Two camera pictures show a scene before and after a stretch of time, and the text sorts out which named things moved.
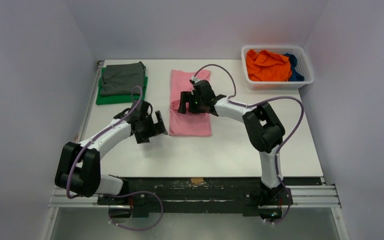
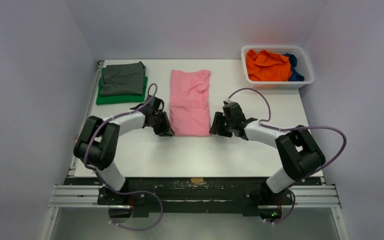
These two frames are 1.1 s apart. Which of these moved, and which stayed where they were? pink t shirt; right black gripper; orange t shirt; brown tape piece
Moved: right black gripper
Stayed: pink t shirt; orange t shirt; brown tape piece
